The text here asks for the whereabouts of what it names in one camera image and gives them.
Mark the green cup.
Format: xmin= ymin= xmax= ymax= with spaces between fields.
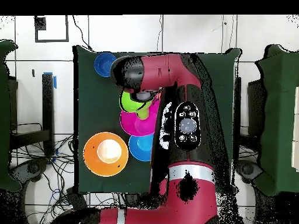
xmin=136 ymin=106 xmax=150 ymax=120

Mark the large pink bowl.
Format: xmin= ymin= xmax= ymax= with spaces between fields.
xmin=119 ymin=97 xmax=161 ymax=137

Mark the light blue bowl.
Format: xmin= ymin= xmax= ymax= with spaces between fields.
xmin=128 ymin=134 xmax=154 ymax=162

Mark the light green bowl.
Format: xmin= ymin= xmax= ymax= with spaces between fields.
xmin=119 ymin=90 xmax=155 ymax=113

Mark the large orange bowl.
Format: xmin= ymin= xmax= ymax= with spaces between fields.
xmin=83 ymin=131 xmax=129 ymax=177

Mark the small dark blue bowl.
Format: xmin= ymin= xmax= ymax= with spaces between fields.
xmin=93 ymin=52 xmax=117 ymax=78

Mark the dark green tablecloth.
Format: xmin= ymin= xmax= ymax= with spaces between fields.
xmin=73 ymin=45 xmax=241 ymax=194

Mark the black power strip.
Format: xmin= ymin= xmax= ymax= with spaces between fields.
xmin=66 ymin=187 xmax=91 ymax=213

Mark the green-clothed side table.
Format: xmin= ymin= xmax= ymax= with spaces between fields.
xmin=254 ymin=44 xmax=299 ymax=197
xmin=0 ymin=39 xmax=22 ymax=192

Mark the black stand frame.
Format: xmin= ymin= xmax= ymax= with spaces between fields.
xmin=233 ymin=76 xmax=268 ymax=162
xmin=9 ymin=73 xmax=55 ymax=156

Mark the tangle of floor cables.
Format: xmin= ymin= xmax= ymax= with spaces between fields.
xmin=10 ymin=134 xmax=124 ymax=224

